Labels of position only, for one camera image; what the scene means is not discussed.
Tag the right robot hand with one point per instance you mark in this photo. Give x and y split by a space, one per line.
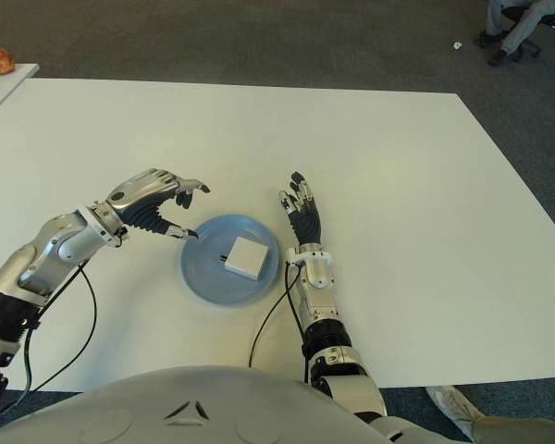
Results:
307 222

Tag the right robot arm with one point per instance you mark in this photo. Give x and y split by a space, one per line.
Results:
326 324

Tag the white side table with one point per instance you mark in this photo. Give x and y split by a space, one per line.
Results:
4 88

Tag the black office chair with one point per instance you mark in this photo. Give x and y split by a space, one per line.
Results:
532 46

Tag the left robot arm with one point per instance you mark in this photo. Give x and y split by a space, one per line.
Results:
51 254

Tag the khaki trouser leg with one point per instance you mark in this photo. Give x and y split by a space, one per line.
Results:
527 430

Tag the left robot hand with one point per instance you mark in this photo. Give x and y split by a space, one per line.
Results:
141 196

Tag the seated person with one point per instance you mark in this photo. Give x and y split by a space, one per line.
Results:
513 32

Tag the blue plastic plate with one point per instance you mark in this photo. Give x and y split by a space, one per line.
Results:
208 282

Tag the white cube charger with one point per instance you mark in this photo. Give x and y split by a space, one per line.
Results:
246 256

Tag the grey robot torso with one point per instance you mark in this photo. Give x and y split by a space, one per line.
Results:
189 407

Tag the white sneaker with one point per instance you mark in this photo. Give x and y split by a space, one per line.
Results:
453 407

